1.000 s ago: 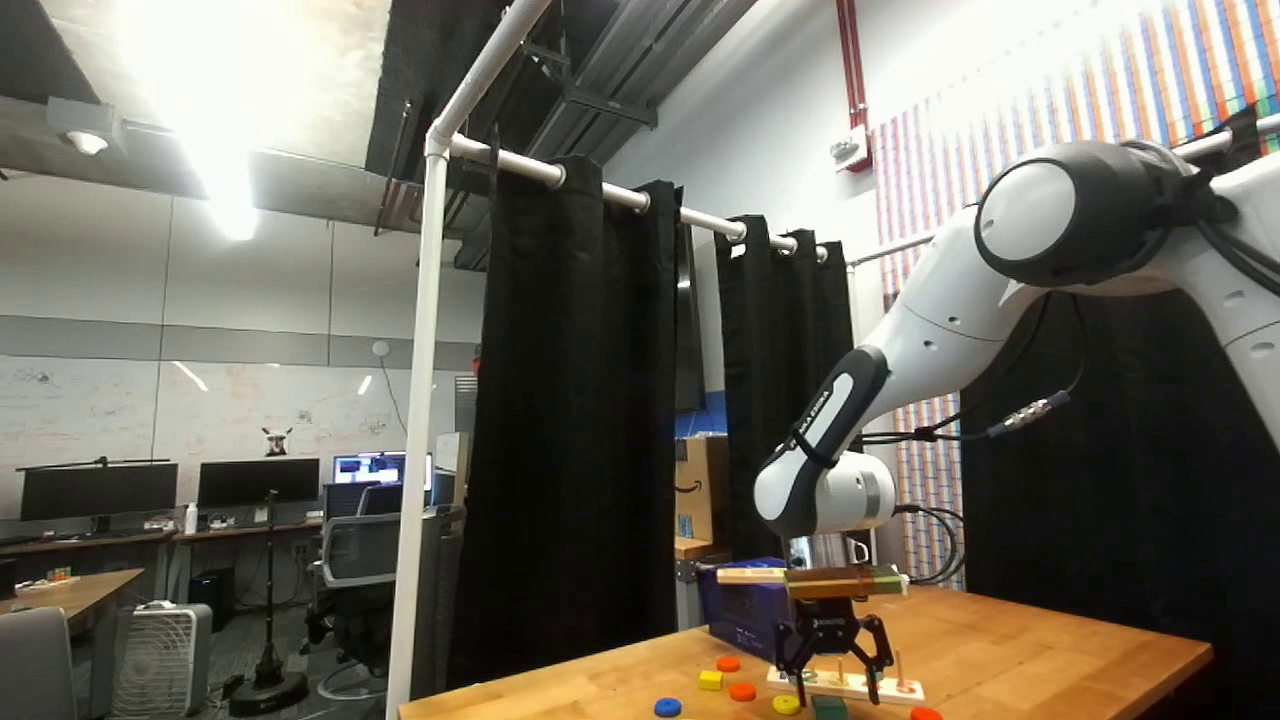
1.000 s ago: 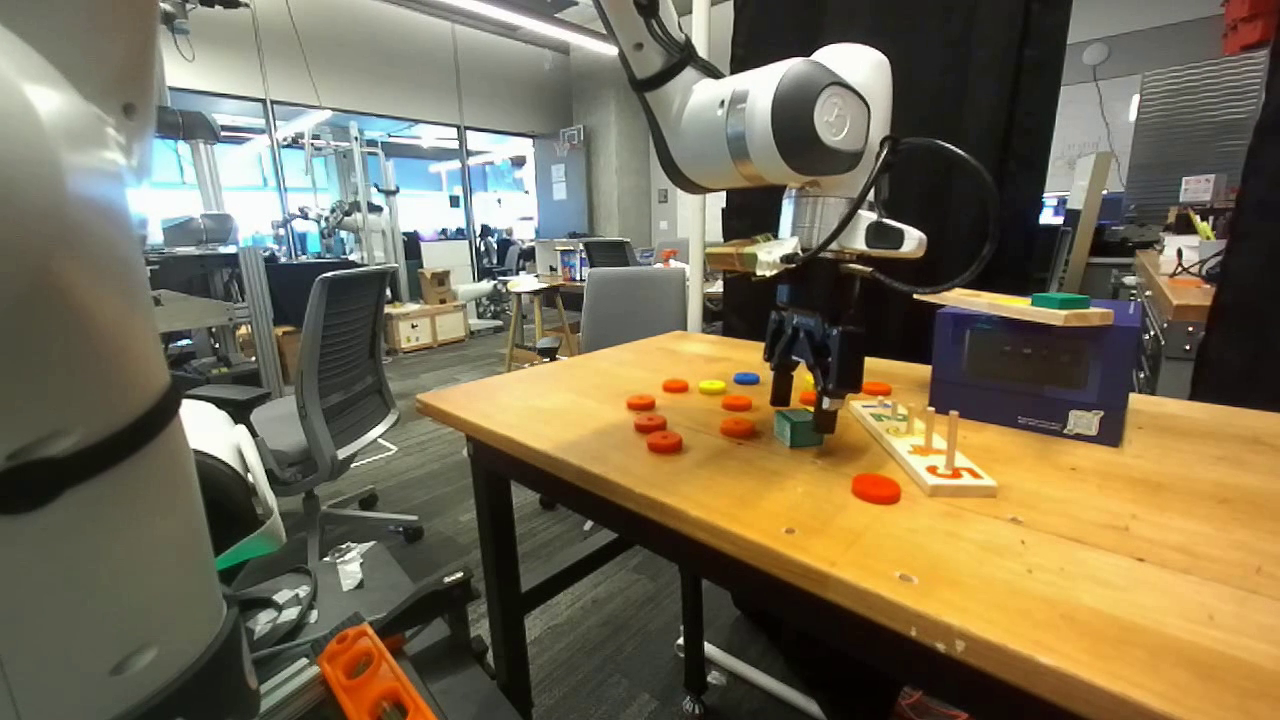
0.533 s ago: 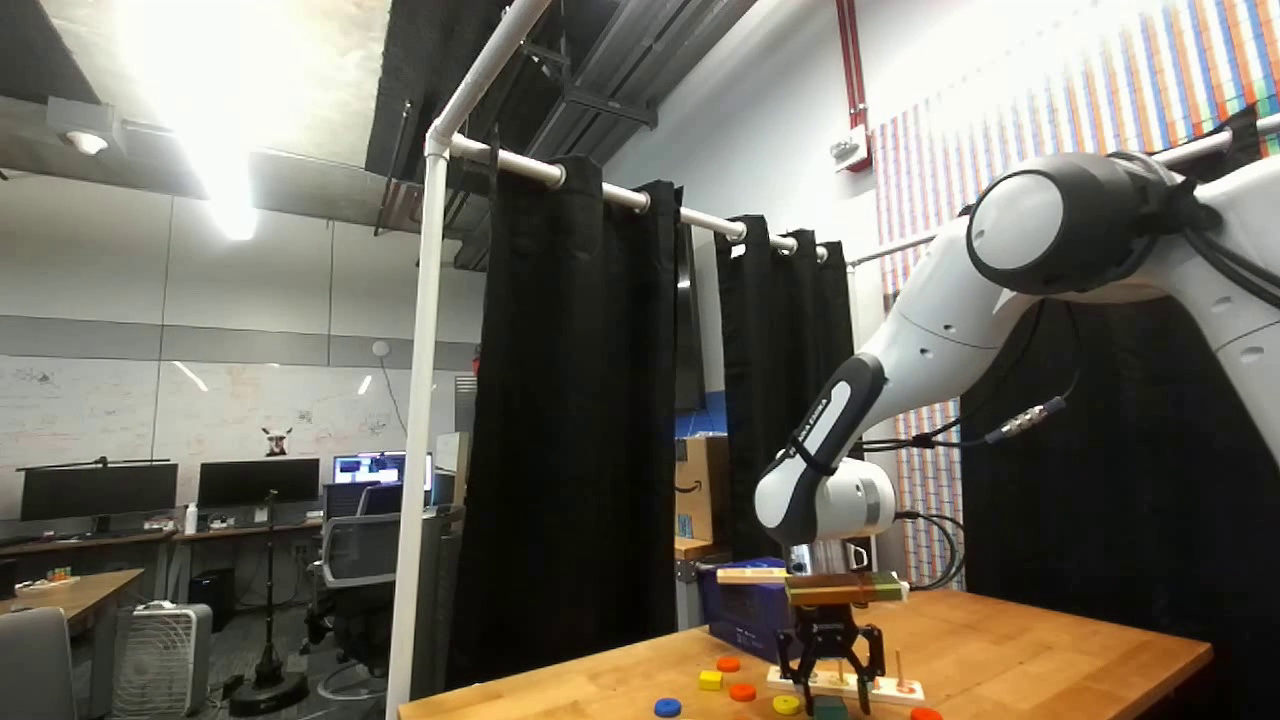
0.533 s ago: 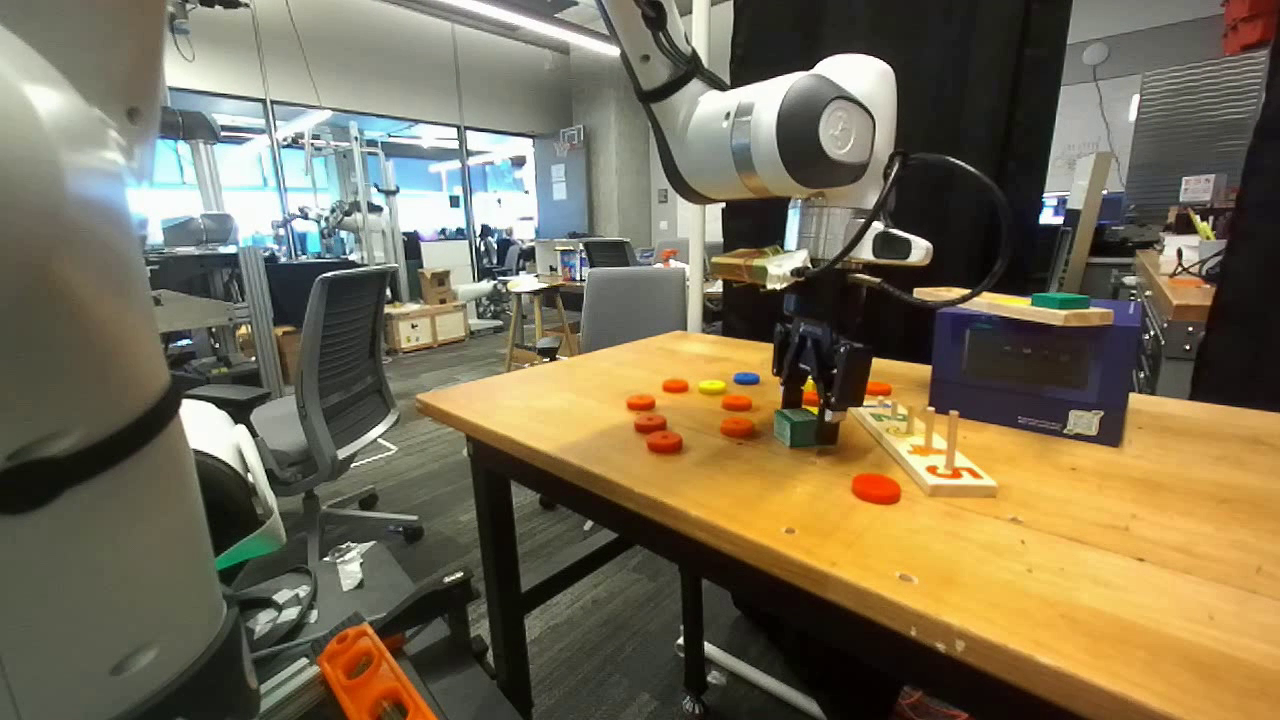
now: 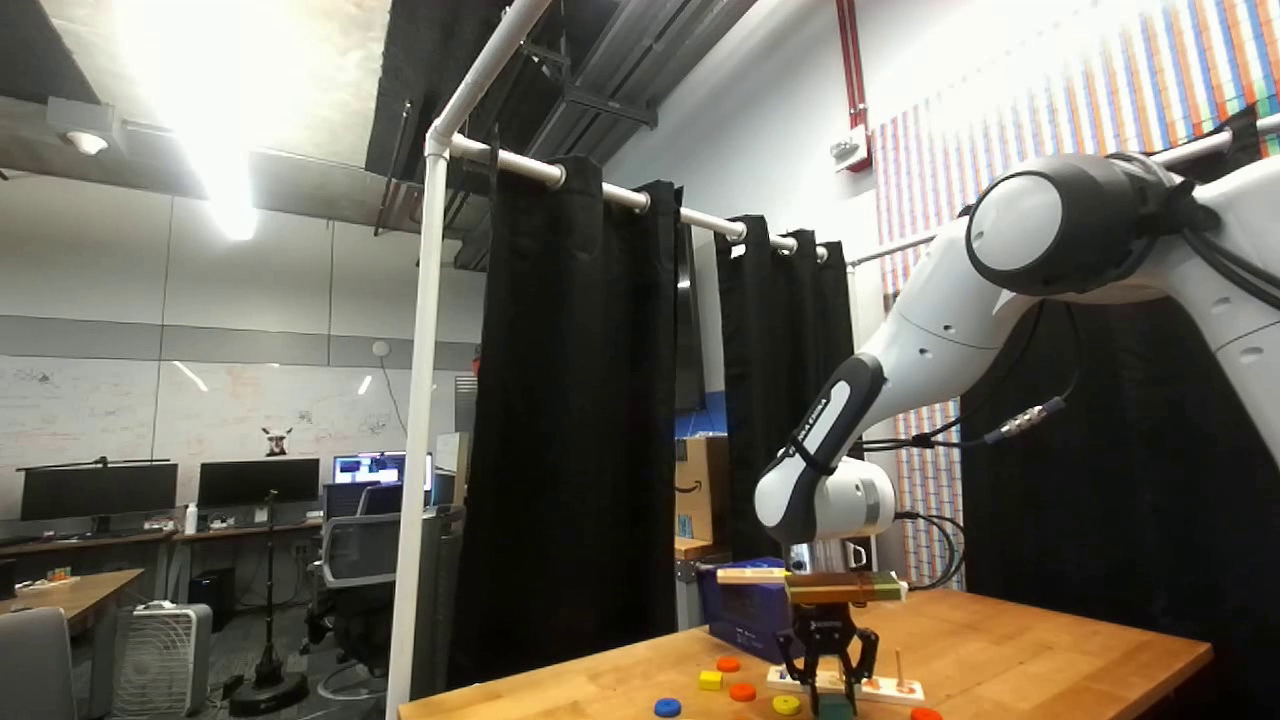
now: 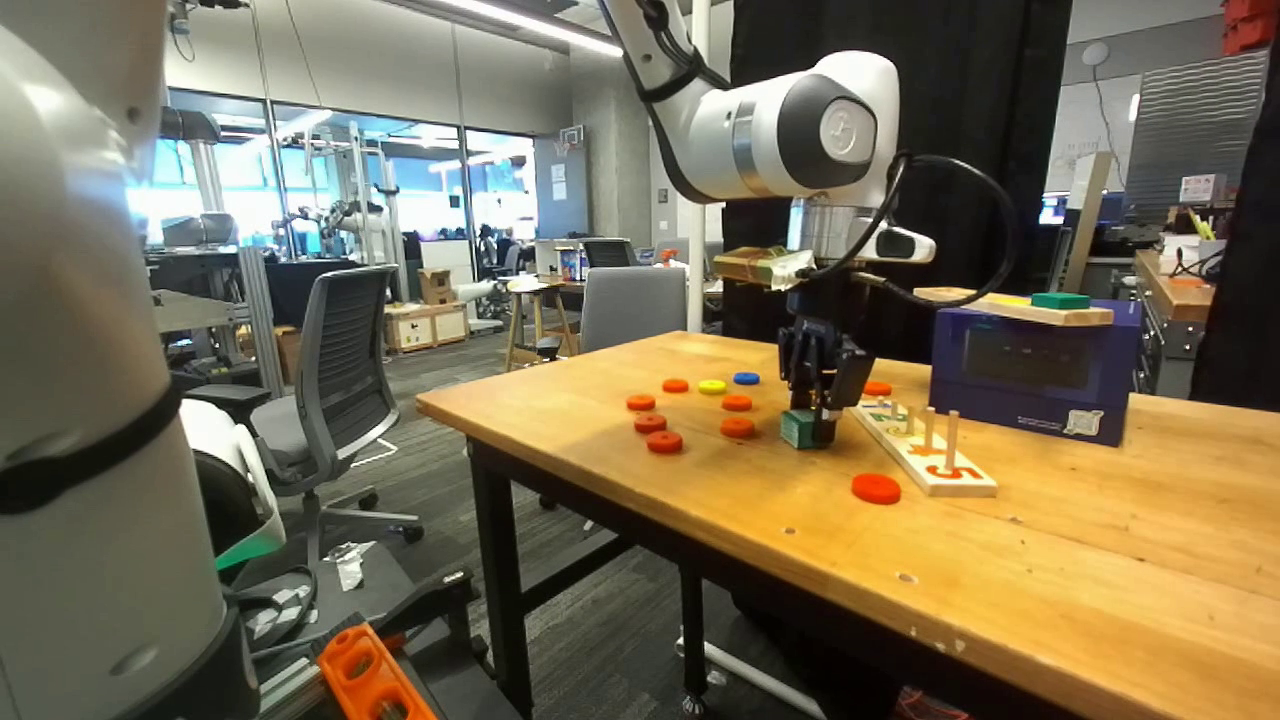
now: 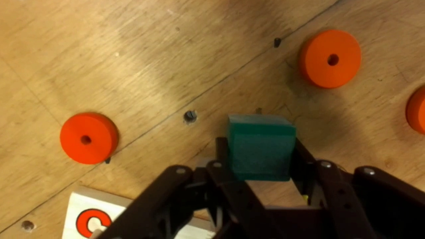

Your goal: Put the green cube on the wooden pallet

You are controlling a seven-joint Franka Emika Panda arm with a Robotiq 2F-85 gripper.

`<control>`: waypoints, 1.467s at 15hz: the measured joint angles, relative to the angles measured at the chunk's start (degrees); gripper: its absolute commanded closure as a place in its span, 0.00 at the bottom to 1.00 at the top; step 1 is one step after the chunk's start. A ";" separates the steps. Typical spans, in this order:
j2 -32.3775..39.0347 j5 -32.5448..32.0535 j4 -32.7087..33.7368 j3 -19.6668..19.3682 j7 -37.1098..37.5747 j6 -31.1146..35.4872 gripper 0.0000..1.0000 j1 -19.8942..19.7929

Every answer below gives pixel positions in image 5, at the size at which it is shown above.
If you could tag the red disc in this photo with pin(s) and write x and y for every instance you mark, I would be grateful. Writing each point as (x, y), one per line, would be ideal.
(924, 714)

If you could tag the red pipe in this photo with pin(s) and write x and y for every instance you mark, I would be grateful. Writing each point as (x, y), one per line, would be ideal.
(851, 66)

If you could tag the white wooden peg board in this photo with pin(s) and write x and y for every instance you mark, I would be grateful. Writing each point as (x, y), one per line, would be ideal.
(899, 691)

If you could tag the white wall alarm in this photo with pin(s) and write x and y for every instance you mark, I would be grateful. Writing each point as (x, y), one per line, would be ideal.
(851, 144)

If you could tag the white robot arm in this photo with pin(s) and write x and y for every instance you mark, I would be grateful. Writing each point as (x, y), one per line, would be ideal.
(932, 334)

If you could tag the black computer monitor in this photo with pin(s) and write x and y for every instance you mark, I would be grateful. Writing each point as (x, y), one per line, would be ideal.
(259, 481)
(96, 491)

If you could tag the wooden slotted pallet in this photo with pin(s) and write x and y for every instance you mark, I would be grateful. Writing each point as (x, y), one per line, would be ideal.
(749, 577)

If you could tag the lit computer monitor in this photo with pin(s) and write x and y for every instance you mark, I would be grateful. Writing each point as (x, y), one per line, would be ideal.
(365, 470)

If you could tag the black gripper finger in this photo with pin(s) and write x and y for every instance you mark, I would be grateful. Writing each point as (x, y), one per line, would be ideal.
(805, 663)
(860, 663)

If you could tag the blue disc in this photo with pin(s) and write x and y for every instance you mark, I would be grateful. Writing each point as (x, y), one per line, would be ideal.
(666, 707)

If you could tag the white pipe frame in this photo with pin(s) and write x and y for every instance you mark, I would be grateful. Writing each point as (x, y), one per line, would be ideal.
(419, 400)

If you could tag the white box fan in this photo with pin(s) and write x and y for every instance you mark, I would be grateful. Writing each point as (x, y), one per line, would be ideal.
(161, 663)

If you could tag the blue cardboard box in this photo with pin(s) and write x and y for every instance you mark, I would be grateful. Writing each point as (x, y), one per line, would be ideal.
(741, 622)

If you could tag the grey curtain rod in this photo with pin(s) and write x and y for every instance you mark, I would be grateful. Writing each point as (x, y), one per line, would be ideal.
(1201, 150)
(532, 162)

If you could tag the grey office chair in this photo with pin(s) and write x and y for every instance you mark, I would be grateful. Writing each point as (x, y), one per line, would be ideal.
(356, 552)

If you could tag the wooden desk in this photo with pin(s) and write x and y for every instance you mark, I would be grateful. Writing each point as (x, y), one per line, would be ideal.
(65, 592)

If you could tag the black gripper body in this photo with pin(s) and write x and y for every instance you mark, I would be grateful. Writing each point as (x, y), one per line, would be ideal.
(833, 622)

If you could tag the black curtain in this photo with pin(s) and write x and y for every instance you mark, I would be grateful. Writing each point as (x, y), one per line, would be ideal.
(786, 334)
(1104, 534)
(575, 427)

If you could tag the orange disc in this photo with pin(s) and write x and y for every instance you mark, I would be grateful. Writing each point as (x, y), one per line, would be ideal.
(741, 695)
(728, 663)

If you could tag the colourful striped wall panel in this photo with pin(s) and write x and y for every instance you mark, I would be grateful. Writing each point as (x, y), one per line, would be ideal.
(921, 173)

